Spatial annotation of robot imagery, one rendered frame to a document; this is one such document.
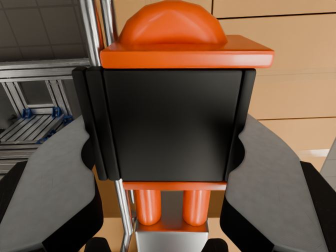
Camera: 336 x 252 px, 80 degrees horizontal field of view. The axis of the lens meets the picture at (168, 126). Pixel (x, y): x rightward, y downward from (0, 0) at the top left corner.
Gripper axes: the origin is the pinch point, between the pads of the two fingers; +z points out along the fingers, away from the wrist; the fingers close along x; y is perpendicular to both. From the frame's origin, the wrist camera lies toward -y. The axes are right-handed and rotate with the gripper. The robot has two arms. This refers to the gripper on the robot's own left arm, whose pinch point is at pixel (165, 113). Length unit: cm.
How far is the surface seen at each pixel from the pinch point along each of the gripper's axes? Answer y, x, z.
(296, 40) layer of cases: 7, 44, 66
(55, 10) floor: -2, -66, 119
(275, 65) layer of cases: 15, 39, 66
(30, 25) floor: 5, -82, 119
